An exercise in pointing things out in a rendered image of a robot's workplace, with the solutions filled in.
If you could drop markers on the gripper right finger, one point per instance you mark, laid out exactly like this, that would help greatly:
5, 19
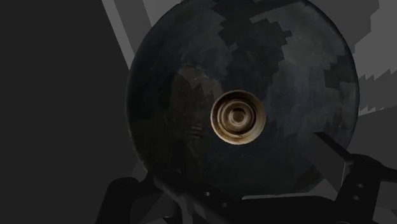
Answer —
359, 192

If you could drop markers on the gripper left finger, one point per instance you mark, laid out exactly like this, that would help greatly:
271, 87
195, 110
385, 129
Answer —
121, 198

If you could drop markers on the dark round vase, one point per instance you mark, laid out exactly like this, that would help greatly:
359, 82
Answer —
279, 102

